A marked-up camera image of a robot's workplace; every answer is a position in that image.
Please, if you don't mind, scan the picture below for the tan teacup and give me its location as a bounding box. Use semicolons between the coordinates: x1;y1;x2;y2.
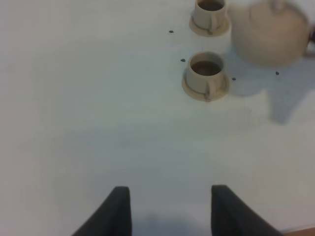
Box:
185;52;225;102
192;0;226;34

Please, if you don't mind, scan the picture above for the tan teapot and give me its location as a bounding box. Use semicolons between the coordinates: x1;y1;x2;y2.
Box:
227;0;315;67

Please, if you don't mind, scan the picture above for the near tan teacup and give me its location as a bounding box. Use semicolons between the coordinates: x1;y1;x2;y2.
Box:
185;52;225;102

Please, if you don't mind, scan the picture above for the far tan teacup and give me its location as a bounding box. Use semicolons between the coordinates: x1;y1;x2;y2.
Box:
192;0;226;34

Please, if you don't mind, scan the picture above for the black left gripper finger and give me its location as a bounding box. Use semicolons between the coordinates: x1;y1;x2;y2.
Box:
305;24;315;58
73;186;132;236
211;185;282;236

